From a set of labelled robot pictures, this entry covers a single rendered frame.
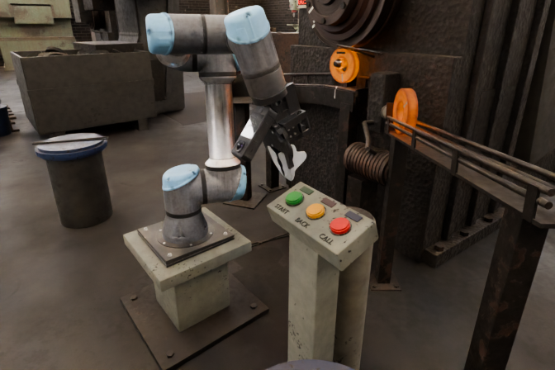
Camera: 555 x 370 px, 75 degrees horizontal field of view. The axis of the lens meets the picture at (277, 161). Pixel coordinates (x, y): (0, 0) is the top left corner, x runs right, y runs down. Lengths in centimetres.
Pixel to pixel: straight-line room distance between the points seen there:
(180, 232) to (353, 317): 58
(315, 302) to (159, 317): 72
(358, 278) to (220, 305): 59
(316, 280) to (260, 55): 48
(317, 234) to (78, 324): 103
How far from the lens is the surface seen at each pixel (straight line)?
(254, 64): 67
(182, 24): 74
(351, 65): 166
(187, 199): 117
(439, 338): 145
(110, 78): 364
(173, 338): 136
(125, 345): 141
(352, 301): 104
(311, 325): 91
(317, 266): 80
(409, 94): 125
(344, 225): 73
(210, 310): 138
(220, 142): 115
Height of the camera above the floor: 98
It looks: 21 degrees down
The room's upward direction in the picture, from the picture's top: straight up
